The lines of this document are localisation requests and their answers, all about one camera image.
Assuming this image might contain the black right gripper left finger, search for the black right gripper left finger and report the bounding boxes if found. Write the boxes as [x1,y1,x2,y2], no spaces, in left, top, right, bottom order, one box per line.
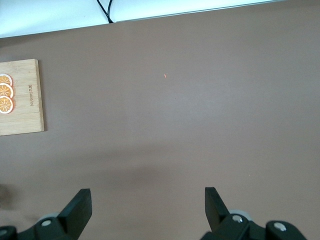
[0,188,92,240]

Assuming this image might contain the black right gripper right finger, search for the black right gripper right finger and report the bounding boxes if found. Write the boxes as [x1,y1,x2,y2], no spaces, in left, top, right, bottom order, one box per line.
[201,186,307,240]

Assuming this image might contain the brown table mat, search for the brown table mat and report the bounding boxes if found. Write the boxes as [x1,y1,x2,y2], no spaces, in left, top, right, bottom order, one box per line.
[0,1,320,240]

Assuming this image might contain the toy orange slice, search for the toy orange slice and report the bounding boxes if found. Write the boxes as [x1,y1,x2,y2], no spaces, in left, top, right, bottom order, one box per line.
[0,95,15,115]

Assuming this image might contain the bamboo cutting board metal handle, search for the bamboo cutting board metal handle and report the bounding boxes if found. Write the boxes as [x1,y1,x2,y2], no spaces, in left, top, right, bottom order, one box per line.
[0,58,45,137]

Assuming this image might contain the thin black hanging cable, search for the thin black hanging cable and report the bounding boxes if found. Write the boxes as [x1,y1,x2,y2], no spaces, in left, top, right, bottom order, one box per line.
[96,0,117,24]

